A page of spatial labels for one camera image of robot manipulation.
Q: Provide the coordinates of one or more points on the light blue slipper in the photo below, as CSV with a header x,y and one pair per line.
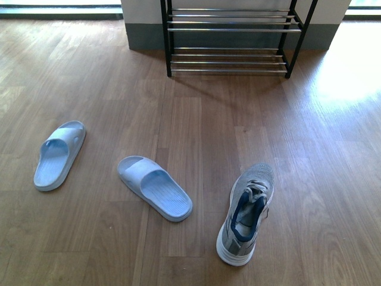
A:
x,y
57,155
154,185

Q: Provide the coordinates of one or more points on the grey sneaker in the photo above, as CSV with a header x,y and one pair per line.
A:
x,y
249,202

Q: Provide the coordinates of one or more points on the black metal shoe rack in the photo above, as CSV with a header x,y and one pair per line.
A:
x,y
216,40

